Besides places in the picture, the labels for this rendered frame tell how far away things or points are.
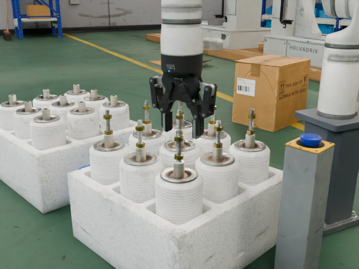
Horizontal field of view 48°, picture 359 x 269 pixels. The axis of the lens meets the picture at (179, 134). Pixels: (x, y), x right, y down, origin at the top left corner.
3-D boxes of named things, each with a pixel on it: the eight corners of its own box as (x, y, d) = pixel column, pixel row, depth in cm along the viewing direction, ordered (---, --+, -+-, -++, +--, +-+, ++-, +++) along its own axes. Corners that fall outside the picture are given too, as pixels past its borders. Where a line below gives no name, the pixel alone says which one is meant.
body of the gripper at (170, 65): (149, 49, 71) (151, 101, 74) (188, 53, 66) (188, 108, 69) (175, 45, 77) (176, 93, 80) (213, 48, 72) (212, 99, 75)
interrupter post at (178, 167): (170, 177, 80) (170, 161, 79) (177, 173, 82) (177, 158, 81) (180, 180, 79) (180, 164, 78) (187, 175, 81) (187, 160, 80)
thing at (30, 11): (48, 17, 628) (46, 4, 621) (51, 18, 607) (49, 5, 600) (27, 18, 615) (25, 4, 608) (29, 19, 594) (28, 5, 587)
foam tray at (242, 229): (180, 188, 130) (180, 135, 124) (286, 237, 104) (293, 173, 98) (72, 236, 104) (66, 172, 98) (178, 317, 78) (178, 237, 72)
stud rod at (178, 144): (177, 165, 80) (176, 128, 78) (181, 165, 80) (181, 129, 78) (176, 166, 79) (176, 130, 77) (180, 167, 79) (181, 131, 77)
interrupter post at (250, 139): (256, 148, 95) (257, 135, 94) (247, 149, 94) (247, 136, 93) (252, 145, 97) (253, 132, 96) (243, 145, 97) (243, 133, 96)
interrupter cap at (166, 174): (152, 179, 79) (152, 175, 79) (172, 166, 85) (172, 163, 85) (185, 188, 75) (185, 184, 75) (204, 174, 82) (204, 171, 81)
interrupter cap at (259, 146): (271, 151, 93) (271, 149, 93) (240, 154, 92) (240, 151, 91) (258, 141, 100) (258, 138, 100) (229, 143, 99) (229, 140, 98)
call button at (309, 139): (305, 141, 82) (306, 131, 81) (324, 145, 79) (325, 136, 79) (295, 145, 79) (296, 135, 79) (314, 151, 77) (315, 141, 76)
